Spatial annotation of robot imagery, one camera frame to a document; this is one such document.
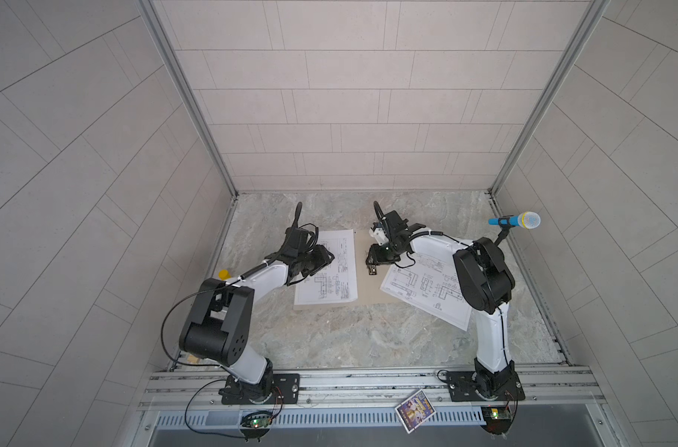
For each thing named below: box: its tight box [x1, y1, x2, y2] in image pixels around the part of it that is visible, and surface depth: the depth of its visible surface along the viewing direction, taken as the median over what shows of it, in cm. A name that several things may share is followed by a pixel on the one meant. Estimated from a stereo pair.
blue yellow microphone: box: [488, 211, 542, 231], surface depth 79 cm
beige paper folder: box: [293, 229, 399, 312], surface depth 91 cm
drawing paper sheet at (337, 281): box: [294, 229, 359, 306], surface depth 93 cm
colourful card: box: [394, 389, 437, 434], surface depth 68 cm
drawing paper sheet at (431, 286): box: [379, 252, 474, 332], surface depth 90 cm
